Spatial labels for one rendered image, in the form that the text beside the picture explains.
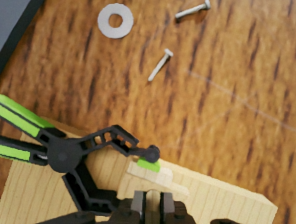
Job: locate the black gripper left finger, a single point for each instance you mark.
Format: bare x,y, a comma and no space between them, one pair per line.
130,212

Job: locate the small grey nail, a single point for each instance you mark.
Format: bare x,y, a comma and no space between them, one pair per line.
168,53
206,5

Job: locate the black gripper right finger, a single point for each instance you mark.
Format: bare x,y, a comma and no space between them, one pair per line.
169,216

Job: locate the grey flat washer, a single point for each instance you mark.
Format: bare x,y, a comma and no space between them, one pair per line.
121,31

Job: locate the pale wooden board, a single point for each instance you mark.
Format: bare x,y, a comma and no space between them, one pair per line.
36,193

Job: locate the black and green spring clamp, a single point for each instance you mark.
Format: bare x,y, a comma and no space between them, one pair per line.
65,155

